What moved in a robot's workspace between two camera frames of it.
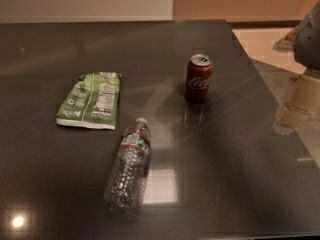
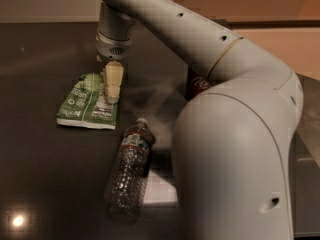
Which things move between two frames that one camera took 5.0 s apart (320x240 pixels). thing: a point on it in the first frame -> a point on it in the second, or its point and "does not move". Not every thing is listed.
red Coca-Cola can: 198,77 does not move
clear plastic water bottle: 126,177 does not move
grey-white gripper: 308,44 -> 112,49
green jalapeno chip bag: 91,101 does not move
